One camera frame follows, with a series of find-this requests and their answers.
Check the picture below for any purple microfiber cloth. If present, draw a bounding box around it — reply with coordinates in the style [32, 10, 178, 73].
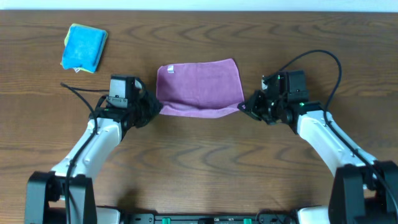
[156, 58, 244, 118]

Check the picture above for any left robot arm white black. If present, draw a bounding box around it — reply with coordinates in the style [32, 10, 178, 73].
[24, 75, 162, 223]

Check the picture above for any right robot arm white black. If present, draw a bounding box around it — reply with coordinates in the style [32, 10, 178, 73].
[238, 70, 397, 223]

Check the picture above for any blue folded cloth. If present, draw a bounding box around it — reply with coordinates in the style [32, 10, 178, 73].
[61, 24, 107, 70]

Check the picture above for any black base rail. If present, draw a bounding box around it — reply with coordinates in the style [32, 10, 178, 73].
[120, 213, 298, 224]

